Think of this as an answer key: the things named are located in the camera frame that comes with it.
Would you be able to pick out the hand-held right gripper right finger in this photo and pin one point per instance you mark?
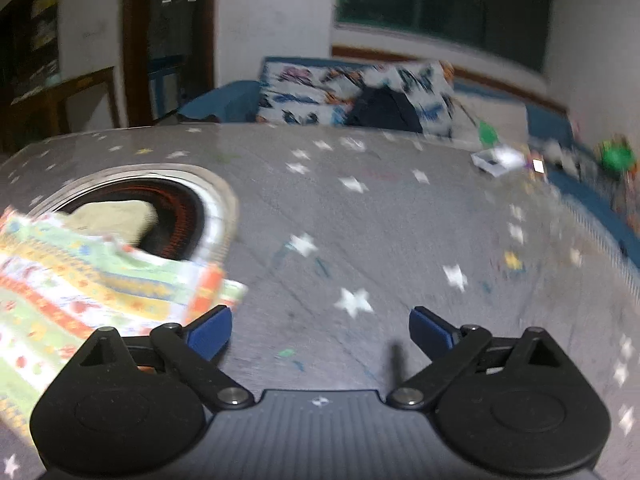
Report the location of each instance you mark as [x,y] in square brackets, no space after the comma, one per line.
[429,331]

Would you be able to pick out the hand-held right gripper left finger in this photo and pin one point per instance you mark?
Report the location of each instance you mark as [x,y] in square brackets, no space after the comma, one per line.
[210,334]

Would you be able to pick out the colourful striped printed cloth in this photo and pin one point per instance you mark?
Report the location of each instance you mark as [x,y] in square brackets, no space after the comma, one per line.
[75,280]

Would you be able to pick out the round table heater recess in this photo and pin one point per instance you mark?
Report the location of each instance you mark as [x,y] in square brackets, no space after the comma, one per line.
[186,210]

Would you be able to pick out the grey star-printed tablecloth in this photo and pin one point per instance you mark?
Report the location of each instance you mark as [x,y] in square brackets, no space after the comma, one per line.
[350,220]

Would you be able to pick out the pale yellow cloth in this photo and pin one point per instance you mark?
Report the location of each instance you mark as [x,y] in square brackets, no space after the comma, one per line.
[115,217]

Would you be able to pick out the white box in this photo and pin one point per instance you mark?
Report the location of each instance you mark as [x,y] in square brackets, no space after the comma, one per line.
[495,160]

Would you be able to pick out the small green toy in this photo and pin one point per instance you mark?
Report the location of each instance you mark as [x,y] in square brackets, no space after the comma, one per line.
[488,133]

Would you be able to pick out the dark cloth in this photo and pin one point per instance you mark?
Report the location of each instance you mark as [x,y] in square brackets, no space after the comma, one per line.
[382,107]

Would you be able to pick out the blue sofa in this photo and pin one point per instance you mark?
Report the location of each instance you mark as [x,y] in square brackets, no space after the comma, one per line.
[235,100]

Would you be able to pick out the white printed cushion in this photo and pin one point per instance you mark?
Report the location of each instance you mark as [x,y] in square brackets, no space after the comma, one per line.
[300,95]

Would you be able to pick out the large green toy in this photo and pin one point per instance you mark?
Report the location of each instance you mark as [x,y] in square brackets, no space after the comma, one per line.
[616,156]

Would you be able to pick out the wooden shelf cabinet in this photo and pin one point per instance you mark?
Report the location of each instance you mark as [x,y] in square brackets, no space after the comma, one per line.
[30,110]

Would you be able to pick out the wooden door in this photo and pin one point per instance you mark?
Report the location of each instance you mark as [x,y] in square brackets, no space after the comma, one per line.
[175,25]

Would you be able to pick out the dark window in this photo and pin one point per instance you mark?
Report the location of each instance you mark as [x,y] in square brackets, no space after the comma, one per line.
[450,5]

